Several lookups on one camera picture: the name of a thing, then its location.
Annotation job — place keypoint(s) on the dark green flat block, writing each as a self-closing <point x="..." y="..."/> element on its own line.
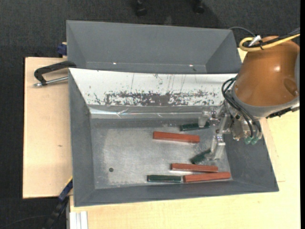
<point x="164" y="178"/>
<point x="190" y="127"/>
<point x="200" y="157"/>

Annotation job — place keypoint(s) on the red-brown flat block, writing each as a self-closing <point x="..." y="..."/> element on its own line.
<point x="194" y="167"/>
<point x="176" y="137"/>
<point x="206" y="177"/>

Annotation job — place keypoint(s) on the grey metal bin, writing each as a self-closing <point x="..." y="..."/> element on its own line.
<point x="133" y="147"/>

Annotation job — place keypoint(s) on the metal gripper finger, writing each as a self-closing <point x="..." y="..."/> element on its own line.
<point x="218" y="149"/>
<point x="209" y="118"/>

